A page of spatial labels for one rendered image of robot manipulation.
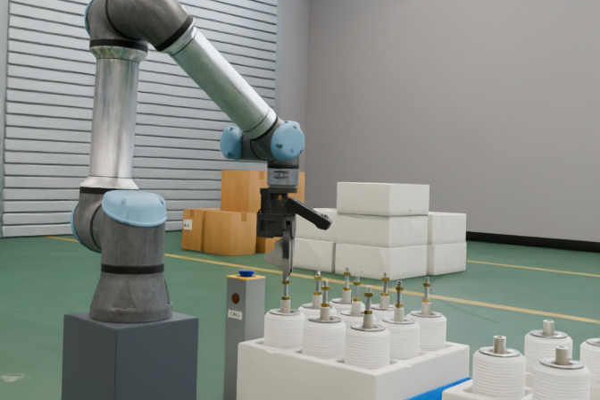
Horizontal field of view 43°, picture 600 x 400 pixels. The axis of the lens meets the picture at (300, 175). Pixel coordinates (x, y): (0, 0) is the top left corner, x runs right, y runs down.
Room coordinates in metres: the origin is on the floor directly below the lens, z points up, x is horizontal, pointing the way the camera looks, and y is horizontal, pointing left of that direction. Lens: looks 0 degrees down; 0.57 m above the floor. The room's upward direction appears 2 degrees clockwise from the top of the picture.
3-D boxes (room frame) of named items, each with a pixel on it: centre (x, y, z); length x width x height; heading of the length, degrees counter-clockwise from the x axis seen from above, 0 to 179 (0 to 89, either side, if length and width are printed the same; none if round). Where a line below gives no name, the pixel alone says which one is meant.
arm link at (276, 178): (1.78, 0.04, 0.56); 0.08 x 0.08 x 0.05
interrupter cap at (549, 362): (1.35, -0.47, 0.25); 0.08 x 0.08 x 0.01
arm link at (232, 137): (1.71, 0.11, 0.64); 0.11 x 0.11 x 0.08; 35
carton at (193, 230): (5.75, 0.69, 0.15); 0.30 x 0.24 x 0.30; 135
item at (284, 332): (1.78, 0.03, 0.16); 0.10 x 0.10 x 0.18
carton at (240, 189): (5.60, 0.39, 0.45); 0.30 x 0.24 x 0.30; 48
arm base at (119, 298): (1.43, 0.31, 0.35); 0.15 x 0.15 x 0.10
